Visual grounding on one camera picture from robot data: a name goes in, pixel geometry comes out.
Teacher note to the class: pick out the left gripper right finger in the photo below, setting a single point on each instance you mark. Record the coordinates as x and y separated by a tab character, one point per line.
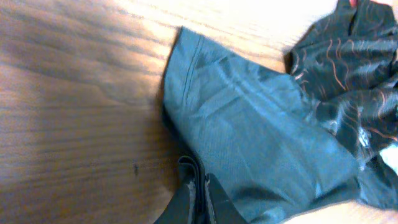
219	207

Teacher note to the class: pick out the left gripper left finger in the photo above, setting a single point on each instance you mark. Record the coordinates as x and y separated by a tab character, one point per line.
181	208

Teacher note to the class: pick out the black patterned jersey shirt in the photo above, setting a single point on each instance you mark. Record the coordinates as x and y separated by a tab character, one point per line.
281	144

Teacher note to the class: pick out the red t-shirt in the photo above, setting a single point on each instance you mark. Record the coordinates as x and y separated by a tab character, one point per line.
354	3

